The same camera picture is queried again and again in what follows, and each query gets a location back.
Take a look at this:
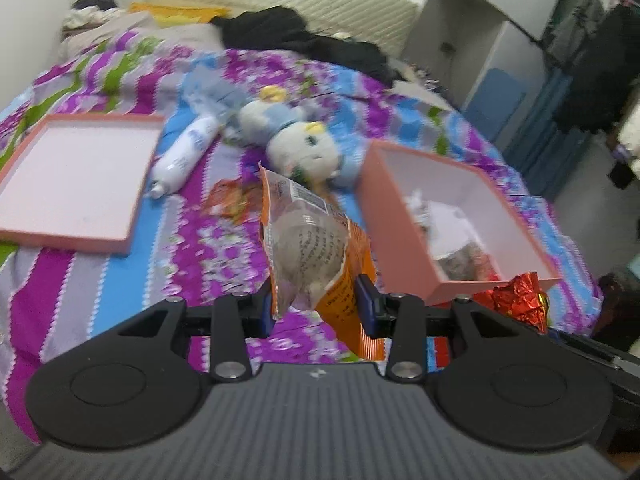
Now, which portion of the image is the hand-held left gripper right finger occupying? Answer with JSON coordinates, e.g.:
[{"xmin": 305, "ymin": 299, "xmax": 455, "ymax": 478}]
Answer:
[{"xmin": 354, "ymin": 274, "xmax": 546, "ymax": 385}]

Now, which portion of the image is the blue grey plastic bag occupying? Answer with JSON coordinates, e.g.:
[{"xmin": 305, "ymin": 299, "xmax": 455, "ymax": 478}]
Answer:
[{"xmin": 180, "ymin": 65, "xmax": 251, "ymax": 126}]

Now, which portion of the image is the beige duvet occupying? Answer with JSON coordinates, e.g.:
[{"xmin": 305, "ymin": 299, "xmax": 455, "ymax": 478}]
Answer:
[{"xmin": 60, "ymin": 12, "xmax": 226, "ymax": 58}]

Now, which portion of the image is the orange packet with grey cake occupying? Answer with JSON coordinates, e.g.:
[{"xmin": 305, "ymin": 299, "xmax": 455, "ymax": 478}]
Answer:
[{"xmin": 257, "ymin": 161, "xmax": 387, "ymax": 362}]

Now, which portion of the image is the blue curtain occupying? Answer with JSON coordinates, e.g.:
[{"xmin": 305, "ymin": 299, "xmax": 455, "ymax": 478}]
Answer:
[{"xmin": 502, "ymin": 67, "xmax": 591, "ymax": 201}]

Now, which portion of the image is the black coat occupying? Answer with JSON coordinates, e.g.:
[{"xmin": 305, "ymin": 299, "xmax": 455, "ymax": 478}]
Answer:
[{"xmin": 552, "ymin": 2, "xmax": 640, "ymax": 133}]

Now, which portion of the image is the black red bag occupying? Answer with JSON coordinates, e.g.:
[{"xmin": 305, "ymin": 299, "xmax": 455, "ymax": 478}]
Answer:
[{"xmin": 595, "ymin": 270, "xmax": 640, "ymax": 353}]

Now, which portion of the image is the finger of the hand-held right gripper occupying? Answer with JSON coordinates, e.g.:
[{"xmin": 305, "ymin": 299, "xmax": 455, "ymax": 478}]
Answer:
[{"xmin": 547, "ymin": 328, "xmax": 625, "ymax": 372}]

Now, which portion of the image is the white red snack packet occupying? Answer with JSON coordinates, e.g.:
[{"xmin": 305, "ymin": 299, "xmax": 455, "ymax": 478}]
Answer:
[{"xmin": 404, "ymin": 192, "xmax": 437, "ymax": 233}]

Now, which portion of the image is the clear packet grey snack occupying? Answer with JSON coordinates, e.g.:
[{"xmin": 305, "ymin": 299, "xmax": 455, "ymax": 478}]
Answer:
[{"xmin": 434, "ymin": 240, "xmax": 501, "ymax": 282}]

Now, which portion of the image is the cream quilted headboard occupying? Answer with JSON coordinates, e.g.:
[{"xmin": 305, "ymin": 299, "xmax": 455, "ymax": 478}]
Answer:
[{"xmin": 150, "ymin": 0, "xmax": 418, "ymax": 58}]

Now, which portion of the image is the pink cardboard box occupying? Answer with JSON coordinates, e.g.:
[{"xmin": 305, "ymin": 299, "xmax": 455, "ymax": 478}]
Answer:
[{"xmin": 356, "ymin": 140, "xmax": 563, "ymax": 307}]

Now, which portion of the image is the pink box lid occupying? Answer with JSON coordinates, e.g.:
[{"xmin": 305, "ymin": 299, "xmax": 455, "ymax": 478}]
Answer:
[{"xmin": 0, "ymin": 114, "xmax": 166, "ymax": 257}]

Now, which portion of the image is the white blue plush toy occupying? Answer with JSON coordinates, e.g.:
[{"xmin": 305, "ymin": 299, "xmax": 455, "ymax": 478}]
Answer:
[{"xmin": 235, "ymin": 86, "xmax": 361, "ymax": 192}]

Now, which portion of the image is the white spray bottle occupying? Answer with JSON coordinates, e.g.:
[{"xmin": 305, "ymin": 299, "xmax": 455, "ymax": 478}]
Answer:
[{"xmin": 149, "ymin": 115, "xmax": 222, "ymax": 200}]

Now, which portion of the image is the yellow pillow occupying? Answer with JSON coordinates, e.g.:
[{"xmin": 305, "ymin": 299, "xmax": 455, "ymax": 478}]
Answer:
[{"xmin": 129, "ymin": 2, "xmax": 231, "ymax": 26}]

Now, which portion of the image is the black clothing pile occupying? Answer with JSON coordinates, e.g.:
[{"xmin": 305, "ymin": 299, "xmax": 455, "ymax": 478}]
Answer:
[{"xmin": 210, "ymin": 6, "xmax": 401, "ymax": 86}]

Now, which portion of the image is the pile of clothes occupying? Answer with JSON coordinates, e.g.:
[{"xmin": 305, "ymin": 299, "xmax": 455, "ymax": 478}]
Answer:
[{"xmin": 65, "ymin": 0, "xmax": 126, "ymax": 28}]

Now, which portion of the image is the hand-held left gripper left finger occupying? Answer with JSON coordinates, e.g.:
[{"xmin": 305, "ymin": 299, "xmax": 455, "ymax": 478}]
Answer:
[{"xmin": 100, "ymin": 280, "xmax": 277, "ymax": 385}]

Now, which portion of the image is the brown red snack packet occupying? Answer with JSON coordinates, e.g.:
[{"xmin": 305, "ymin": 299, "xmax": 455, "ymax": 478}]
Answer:
[{"xmin": 206, "ymin": 179, "xmax": 263, "ymax": 222}]

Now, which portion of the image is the red foil snack packet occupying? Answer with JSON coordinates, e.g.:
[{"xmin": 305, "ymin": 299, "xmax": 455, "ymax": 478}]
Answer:
[{"xmin": 491, "ymin": 271, "xmax": 550, "ymax": 335}]

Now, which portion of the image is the grey wardrobe cabinet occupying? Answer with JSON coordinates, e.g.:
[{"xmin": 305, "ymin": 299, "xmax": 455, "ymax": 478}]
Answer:
[{"xmin": 402, "ymin": 0, "xmax": 586, "ymax": 121}]

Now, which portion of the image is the blue board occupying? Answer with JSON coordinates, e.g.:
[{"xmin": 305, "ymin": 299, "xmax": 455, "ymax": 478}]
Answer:
[{"xmin": 462, "ymin": 67, "xmax": 528, "ymax": 143}]

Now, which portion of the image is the grey striped jacket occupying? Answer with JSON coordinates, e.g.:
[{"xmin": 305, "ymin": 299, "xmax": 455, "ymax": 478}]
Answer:
[{"xmin": 545, "ymin": 0, "xmax": 608, "ymax": 66}]

